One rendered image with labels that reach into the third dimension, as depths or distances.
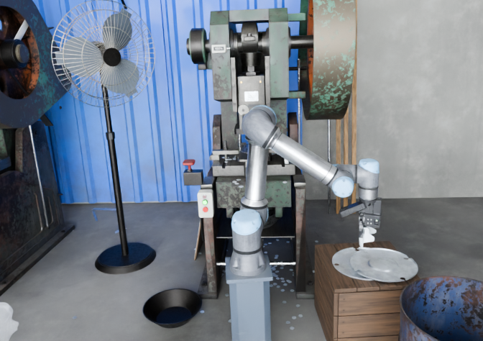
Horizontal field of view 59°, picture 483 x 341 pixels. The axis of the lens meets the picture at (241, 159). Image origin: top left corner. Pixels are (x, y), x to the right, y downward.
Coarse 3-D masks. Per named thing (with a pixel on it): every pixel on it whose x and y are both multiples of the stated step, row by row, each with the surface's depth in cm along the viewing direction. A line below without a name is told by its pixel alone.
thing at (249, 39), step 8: (248, 24) 218; (256, 24) 218; (248, 32) 216; (256, 32) 216; (248, 40) 215; (256, 40) 217; (248, 48) 219; (256, 48) 220; (240, 56) 225; (248, 56) 221; (256, 56) 222; (248, 64) 223; (256, 64) 224
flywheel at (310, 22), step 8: (312, 0) 236; (312, 8) 240; (312, 16) 244; (312, 24) 247; (312, 32) 226; (312, 48) 228; (312, 56) 252; (312, 64) 251; (312, 72) 250; (312, 80) 247
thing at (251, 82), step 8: (248, 72) 226; (256, 72) 226; (240, 80) 222; (248, 80) 222; (256, 80) 222; (264, 80) 222; (240, 88) 223; (248, 88) 223; (256, 88) 223; (264, 88) 223; (240, 96) 225; (248, 96) 224; (256, 96) 224; (264, 96) 224; (240, 104) 226; (248, 104) 225; (256, 104) 225; (264, 104) 225; (240, 112) 226; (240, 120) 228; (240, 128) 229
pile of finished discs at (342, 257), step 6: (342, 252) 204; (348, 252) 204; (354, 252) 204; (366, 252) 203; (336, 258) 199; (342, 258) 198; (348, 258) 198; (342, 264) 193; (348, 264) 193; (342, 270) 188; (348, 270) 188; (354, 270) 188; (360, 270) 187; (354, 276) 183; (360, 276) 183
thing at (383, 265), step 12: (360, 252) 202; (372, 252) 201; (384, 252) 201; (396, 252) 200; (360, 264) 191; (372, 264) 190; (384, 264) 189; (396, 264) 189; (408, 264) 189; (372, 276) 181; (384, 276) 181; (396, 276) 180; (408, 276) 180
